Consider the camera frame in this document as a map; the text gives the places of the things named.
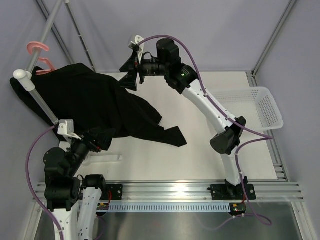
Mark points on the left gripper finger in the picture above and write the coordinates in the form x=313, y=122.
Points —
x=96, y=133
x=108, y=137

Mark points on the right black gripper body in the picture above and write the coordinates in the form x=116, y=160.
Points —
x=141, y=73

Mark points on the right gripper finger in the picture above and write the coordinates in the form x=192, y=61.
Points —
x=131, y=64
x=129, y=81

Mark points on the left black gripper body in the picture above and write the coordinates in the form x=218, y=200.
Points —
x=90, y=143

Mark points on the black shirt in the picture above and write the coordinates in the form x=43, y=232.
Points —
x=93, y=100

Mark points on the silver white garment rack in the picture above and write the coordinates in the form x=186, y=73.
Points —
x=23, y=76

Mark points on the pink plastic hanger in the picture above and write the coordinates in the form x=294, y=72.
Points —
x=35, y=45

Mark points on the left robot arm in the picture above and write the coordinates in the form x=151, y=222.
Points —
x=74, y=201

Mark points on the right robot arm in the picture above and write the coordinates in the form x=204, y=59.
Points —
x=186, y=81

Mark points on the white perforated plastic basket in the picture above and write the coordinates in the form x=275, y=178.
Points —
x=256, y=104

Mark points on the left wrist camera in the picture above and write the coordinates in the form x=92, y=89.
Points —
x=66, y=129

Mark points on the white slotted cable duct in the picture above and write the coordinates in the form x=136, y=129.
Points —
x=164, y=207

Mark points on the aluminium frame post right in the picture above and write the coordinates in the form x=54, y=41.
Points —
x=275, y=34

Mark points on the aluminium mounting rail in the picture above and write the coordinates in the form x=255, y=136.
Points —
x=199, y=192

